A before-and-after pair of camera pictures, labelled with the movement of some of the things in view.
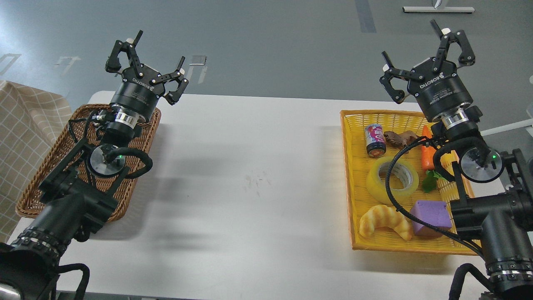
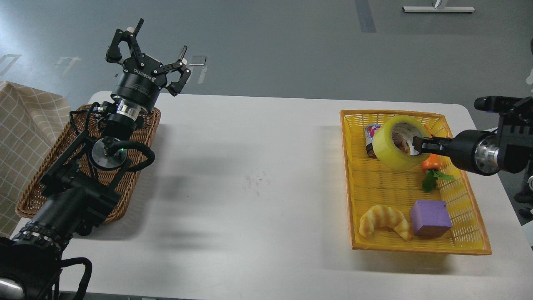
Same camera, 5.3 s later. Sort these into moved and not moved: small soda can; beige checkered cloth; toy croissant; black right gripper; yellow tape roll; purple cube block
Moved: black right gripper; yellow tape roll
Not moved: purple cube block; small soda can; beige checkered cloth; toy croissant
